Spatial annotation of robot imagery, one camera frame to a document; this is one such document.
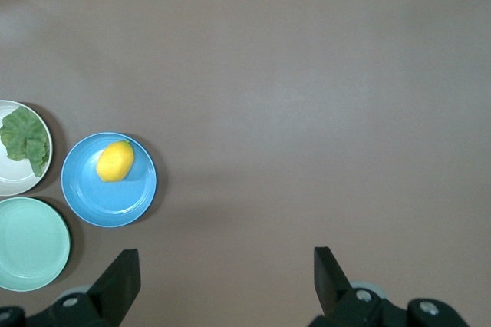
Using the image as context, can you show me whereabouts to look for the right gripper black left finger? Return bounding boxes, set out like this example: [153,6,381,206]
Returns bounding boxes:
[0,249,141,327]

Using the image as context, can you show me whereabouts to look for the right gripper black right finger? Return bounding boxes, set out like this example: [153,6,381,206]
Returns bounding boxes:
[309,246,472,327]

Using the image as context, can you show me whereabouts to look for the yellow lemon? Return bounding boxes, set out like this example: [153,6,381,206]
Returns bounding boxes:
[95,140,135,183]

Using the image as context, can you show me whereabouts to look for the green lettuce leaf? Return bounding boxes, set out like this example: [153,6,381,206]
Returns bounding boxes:
[0,107,52,177]

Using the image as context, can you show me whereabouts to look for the blue plate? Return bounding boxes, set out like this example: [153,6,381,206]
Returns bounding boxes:
[61,132,158,228]

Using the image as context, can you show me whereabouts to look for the mint green plate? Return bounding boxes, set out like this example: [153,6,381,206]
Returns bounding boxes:
[0,197,71,292]

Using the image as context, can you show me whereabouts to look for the beige plate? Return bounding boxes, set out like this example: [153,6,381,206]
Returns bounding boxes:
[0,100,53,197]

